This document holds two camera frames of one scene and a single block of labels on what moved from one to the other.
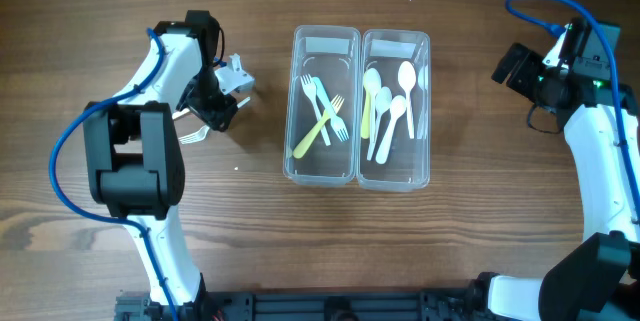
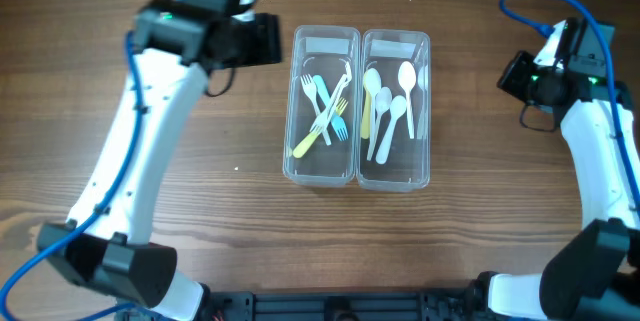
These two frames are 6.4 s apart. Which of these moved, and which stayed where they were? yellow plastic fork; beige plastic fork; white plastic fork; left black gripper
Moved: left black gripper; beige plastic fork
Stayed: white plastic fork; yellow plastic fork
